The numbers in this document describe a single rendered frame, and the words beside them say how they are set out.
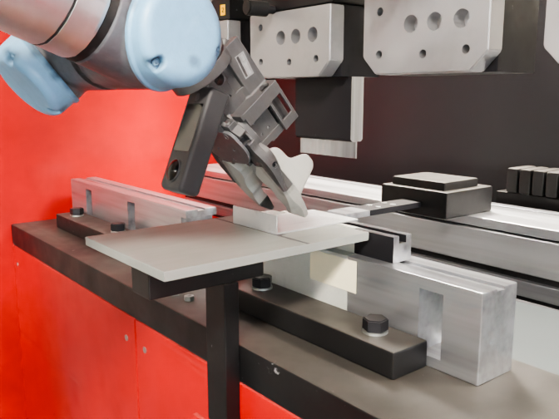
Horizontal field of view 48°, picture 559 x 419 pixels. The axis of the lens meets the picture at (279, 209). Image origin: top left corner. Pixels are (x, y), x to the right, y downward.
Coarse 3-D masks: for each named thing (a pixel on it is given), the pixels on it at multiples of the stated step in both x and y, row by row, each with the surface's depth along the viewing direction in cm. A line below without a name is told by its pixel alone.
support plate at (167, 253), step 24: (96, 240) 68; (120, 240) 68; (144, 240) 68; (168, 240) 68; (192, 240) 68; (216, 240) 68; (240, 240) 68; (264, 240) 68; (288, 240) 68; (312, 240) 68; (336, 240) 69; (360, 240) 72; (144, 264) 59; (168, 264) 58; (192, 264) 58; (216, 264) 60; (240, 264) 61
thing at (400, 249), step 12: (360, 228) 74; (372, 228) 75; (384, 228) 74; (372, 240) 72; (384, 240) 71; (396, 240) 70; (408, 240) 71; (360, 252) 74; (372, 252) 72; (384, 252) 71; (396, 252) 70; (408, 252) 72
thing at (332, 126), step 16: (304, 80) 79; (320, 80) 77; (336, 80) 75; (352, 80) 73; (304, 96) 79; (320, 96) 77; (336, 96) 75; (352, 96) 73; (304, 112) 80; (320, 112) 77; (336, 112) 75; (352, 112) 73; (304, 128) 80; (320, 128) 78; (336, 128) 76; (352, 128) 74; (304, 144) 82; (320, 144) 79; (336, 144) 77; (352, 144) 75
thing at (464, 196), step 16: (400, 176) 94; (416, 176) 93; (432, 176) 93; (448, 176) 94; (464, 176) 94; (384, 192) 95; (400, 192) 92; (416, 192) 90; (432, 192) 88; (448, 192) 87; (464, 192) 88; (480, 192) 91; (352, 208) 84; (368, 208) 84; (384, 208) 85; (400, 208) 87; (416, 208) 90; (432, 208) 88; (448, 208) 87; (464, 208) 89; (480, 208) 91
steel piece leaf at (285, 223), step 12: (240, 216) 76; (252, 216) 74; (264, 216) 72; (276, 216) 70; (288, 216) 80; (300, 216) 80; (312, 216) 80; (324, 216) 80; (264, 228) 72; (276, 228) 71; (288, 228) 73; (300, 228) 73; (312, 228) 74
